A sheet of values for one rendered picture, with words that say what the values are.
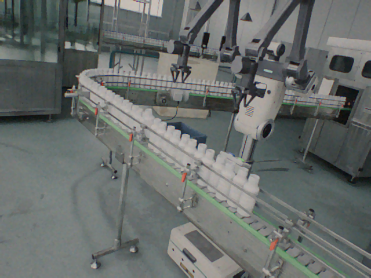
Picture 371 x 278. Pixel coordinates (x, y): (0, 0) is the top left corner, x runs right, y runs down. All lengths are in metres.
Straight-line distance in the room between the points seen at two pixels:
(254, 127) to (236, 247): 0.82
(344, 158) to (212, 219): 3.84
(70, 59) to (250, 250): 5.91
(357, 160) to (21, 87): 4.87
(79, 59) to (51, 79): 2.20
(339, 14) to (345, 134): 9.81
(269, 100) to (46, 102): 3.54
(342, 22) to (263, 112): 12.47
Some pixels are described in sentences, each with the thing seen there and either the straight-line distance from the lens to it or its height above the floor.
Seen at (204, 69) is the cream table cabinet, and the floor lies 1.04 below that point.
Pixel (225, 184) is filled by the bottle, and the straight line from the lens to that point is 1.16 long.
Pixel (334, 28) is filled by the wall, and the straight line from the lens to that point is 14.16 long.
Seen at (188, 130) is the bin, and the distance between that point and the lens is 2.21.
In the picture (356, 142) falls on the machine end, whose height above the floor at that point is 0.61.
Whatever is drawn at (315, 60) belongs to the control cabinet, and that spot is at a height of 1.59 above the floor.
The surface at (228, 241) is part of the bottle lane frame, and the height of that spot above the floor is 0.88.
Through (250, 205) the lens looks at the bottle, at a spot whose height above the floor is 1.06.
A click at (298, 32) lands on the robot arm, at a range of 1.54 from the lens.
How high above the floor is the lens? 1.61
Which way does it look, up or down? 19 degrees down
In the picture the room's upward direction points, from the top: 11 degrees clockwise
